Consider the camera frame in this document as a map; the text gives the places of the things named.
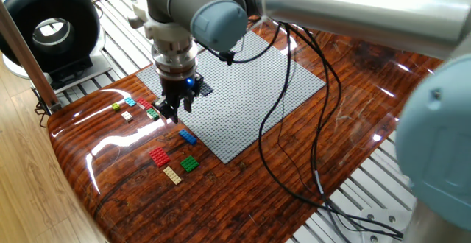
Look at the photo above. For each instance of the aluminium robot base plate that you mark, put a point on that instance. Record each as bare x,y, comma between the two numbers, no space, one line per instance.
379,228

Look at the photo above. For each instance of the wood pattern table mat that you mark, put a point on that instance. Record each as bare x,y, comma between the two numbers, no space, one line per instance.
221,206

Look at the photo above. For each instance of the green square Lego plate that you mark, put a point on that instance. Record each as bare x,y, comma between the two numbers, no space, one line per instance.
189,163

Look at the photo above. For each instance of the grey Lego baseplate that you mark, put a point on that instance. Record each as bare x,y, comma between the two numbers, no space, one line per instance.
250,106

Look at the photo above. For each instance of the lime green Lego brick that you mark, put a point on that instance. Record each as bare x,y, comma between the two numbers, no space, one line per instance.
116,106

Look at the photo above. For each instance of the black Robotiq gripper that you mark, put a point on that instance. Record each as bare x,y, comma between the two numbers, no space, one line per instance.
176,88

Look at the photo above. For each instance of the white Lego brick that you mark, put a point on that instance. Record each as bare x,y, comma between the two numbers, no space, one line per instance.
127,116

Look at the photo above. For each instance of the green small Lego brick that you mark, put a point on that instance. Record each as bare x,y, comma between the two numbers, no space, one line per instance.
153,114

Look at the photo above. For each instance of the black Lego plate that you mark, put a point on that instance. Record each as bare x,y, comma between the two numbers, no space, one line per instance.
207,89

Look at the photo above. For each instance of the red wide Lego plate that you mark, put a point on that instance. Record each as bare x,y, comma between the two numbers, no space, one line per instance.
159,157

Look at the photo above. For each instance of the red long Lego brick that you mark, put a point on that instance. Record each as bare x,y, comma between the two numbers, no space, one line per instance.
144,103

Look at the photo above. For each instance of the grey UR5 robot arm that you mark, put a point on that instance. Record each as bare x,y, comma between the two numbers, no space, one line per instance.
368,11

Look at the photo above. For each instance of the brown wooden pole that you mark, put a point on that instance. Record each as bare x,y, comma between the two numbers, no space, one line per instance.
30,66

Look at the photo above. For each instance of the tan Lego plate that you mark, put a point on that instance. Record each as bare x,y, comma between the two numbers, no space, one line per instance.
172,175

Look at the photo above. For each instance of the light blue Lego brick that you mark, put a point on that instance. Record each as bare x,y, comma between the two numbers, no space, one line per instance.
130,101

